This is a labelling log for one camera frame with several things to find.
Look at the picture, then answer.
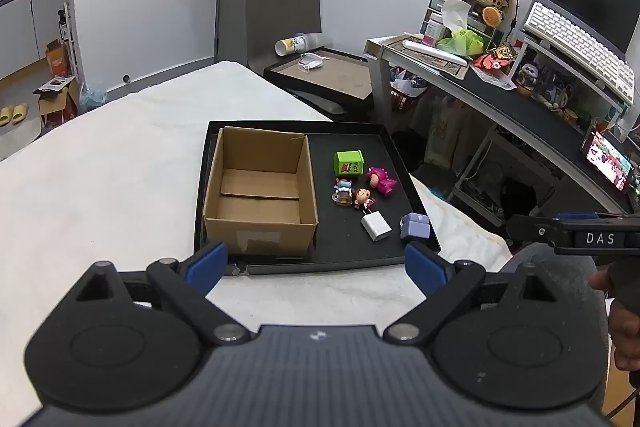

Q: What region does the white charger plug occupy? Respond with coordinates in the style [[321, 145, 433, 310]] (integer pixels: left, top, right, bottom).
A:
[[361, 208, 394, 242]]

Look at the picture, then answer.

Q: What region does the white rolled mat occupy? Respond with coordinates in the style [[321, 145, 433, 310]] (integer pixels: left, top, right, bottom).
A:
[[402, 38, 471, 68]]

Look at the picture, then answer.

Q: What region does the black desk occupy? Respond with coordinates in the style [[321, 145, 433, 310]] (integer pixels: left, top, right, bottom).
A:
[[364, 35, 640, 219]]

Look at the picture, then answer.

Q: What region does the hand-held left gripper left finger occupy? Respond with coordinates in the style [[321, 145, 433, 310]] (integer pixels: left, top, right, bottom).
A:
[[72, 241, 252, 345]]

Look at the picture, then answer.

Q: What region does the lit phone screen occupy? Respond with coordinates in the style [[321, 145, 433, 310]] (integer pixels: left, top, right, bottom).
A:
[[579, 129, 635, 193]]

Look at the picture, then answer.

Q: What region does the grey chair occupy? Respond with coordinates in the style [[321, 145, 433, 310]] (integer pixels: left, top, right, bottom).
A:
[[244, 0, 322, 75]]

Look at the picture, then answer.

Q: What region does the small blue-hat figure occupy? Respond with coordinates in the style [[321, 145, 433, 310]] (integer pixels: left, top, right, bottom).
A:
[[330, 178, 354, 207]]

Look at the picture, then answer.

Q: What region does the panda figurine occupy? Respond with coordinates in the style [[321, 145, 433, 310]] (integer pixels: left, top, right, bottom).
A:
[[516, 61, 541, 96]]

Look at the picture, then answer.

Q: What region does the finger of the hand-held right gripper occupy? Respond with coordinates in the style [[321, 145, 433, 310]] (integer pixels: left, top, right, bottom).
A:
[[505, 214, 568, 250]]

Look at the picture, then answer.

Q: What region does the blue plastic bag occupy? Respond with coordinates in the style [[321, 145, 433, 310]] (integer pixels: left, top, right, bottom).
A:
[[79, 84, 109, 113]]

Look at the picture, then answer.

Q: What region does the white face mask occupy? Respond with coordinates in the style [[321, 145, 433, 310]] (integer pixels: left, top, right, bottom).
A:
[[298, 52, 329, 72]]

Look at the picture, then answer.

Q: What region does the clear plastic bottle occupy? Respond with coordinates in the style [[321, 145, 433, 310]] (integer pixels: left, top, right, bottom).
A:
[[275, 33, 326, 57]]

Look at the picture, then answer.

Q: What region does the orange paper bag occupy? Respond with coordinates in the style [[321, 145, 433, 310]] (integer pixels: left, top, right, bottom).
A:
[[44, 39, 71, 80]]

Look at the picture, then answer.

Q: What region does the green cube toy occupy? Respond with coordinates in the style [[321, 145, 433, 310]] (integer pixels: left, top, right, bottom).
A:
[[334, 150, 364, 178]]

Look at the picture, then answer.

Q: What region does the green tissue box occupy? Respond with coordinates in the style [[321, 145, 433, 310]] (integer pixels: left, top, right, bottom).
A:
[[435, 0, 485, 58]]

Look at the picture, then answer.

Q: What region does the clear drawer organiser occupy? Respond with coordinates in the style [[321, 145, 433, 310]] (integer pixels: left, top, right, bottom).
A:
[[424, 0, 494, 40]]

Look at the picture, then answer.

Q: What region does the brown cardboard box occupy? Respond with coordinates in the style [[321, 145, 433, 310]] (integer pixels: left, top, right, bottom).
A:
[[202, 126, 320, 258]]

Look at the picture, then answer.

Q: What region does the person's right hand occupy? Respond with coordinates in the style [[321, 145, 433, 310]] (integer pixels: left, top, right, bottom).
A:
[[588, 271, 640, 373]]

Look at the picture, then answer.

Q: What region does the red storage basket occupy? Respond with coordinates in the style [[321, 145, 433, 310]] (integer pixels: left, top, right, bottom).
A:
[[387, 66, 426, 113]]

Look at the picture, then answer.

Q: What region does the open cardboard floor box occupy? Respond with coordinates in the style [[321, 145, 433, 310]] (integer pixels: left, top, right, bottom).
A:
[[32, 76, 80, 128]]

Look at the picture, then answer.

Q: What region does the red paper decoration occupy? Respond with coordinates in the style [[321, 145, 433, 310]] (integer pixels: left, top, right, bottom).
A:
[[472, 44, 519, 73]]

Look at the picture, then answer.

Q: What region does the black tray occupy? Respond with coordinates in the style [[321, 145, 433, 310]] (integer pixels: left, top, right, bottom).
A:
[[192, 121, 442, 277]]

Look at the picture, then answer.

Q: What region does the white monitor riser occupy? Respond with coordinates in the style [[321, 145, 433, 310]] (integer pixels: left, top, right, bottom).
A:
[[514, 26, 640, 120]]

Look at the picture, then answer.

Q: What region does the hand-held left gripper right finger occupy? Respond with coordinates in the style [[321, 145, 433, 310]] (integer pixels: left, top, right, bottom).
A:
[[382, 241, 556, 344]]

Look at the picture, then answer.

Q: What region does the beige tote bag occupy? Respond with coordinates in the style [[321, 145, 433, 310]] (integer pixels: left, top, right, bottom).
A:
[[424, 94, 476, 168]]

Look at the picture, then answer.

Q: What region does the pink dinosaur figure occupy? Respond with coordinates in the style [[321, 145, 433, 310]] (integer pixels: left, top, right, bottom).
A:
[[365, 166, 399, 197]]

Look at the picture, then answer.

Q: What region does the purple power adapter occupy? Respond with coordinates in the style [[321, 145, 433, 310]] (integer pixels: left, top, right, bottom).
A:
[[399, 212, 431, 242]]

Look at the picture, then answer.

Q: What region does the white keyboard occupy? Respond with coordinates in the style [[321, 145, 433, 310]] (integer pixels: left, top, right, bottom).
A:
[[522, 0, 637, 104]]

